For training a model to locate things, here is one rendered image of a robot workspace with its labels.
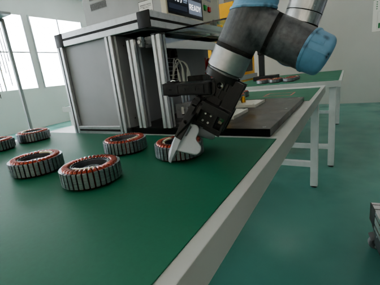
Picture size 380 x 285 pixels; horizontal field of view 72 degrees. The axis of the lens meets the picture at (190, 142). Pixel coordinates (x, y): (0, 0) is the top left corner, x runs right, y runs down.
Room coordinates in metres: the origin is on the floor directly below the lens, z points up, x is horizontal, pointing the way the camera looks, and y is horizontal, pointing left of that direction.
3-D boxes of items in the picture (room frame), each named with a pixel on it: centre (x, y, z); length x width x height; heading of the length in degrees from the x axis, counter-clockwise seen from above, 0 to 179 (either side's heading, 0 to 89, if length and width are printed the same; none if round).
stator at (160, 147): (0.58, 0.03, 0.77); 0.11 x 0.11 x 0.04
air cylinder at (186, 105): (1.02, 0.00, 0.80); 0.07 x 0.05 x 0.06; 148
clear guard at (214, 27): (0.93, -0.11, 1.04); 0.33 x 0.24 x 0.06; 58
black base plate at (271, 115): (1.05, -0.18, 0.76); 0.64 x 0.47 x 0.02; 148
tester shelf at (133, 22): (1.21, 0.08, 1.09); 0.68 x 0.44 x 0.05; 148
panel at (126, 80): (1.18, 0.03, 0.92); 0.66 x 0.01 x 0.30; 148
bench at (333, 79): (3.17, -1.26, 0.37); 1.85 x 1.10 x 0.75; 148
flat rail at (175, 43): (1.10, -0.10, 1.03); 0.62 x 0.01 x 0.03; 148
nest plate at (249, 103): (1.15, -0.25, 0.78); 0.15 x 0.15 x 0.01; 58
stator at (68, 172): (0.48, 0.20, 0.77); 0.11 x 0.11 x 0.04
